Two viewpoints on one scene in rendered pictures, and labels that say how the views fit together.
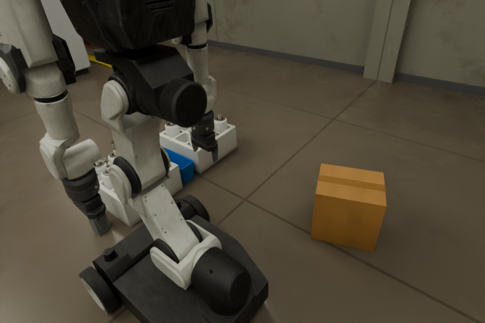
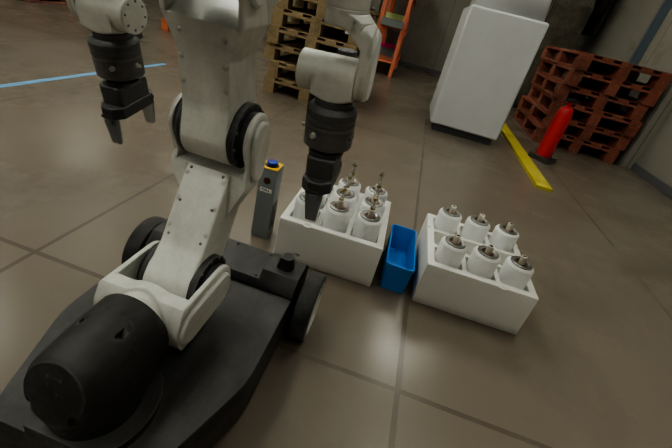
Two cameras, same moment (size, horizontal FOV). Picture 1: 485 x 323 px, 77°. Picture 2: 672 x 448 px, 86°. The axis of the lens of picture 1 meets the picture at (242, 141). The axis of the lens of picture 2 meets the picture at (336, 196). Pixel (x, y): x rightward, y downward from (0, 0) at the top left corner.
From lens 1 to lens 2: 89 cm
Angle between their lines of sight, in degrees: 49
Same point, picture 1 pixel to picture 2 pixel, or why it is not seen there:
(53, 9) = (506, 60)
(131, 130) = (177, 20)
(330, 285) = not seen: outside the picture
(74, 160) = not seen: outside the picture
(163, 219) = (182, 215)
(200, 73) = not seen: outside the picture
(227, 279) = (54, 350)
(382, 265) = not seen: outside the picture
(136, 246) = not seen: hidden behind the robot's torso
